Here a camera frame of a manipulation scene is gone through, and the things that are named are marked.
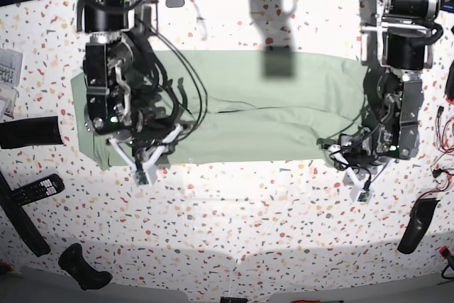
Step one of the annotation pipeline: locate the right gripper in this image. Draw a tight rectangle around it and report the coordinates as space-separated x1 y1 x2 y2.
113 118 177 164

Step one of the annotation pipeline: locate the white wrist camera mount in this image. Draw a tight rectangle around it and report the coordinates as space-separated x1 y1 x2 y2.
321 143 391 204
107 123 184 186

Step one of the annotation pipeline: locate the black curved shell piece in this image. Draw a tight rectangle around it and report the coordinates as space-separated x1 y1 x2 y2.
397 198 439 255

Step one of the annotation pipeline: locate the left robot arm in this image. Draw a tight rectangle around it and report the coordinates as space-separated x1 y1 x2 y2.
330 0 443 173

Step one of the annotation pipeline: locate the black TV remote control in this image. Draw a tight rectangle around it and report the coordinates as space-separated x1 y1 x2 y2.
11 174 65 206

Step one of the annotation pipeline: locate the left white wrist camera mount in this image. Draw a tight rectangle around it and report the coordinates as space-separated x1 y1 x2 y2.
321 143 391 204

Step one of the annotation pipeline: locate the black curved handle piece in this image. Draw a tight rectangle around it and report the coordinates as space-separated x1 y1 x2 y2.
58 243 113 291

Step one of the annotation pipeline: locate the long black bar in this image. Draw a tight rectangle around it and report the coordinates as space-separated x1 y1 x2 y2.
1 174 50 257

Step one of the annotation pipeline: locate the red and black wire bundle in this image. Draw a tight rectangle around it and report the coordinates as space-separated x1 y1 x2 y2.
416 104 454 208

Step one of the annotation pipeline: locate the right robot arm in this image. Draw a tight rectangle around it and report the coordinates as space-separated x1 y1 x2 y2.
77 0 182 170

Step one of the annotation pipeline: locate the black cylinder tube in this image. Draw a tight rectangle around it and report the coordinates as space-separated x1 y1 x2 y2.
1 116 63 149

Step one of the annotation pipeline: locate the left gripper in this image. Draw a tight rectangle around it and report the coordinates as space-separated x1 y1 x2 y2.
333 132 390 179

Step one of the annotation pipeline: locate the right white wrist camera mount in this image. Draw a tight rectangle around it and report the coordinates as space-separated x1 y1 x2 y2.
107 123 184 186

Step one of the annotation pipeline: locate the light green T-shirt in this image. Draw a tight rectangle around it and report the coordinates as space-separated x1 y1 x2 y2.
70 49 373 171

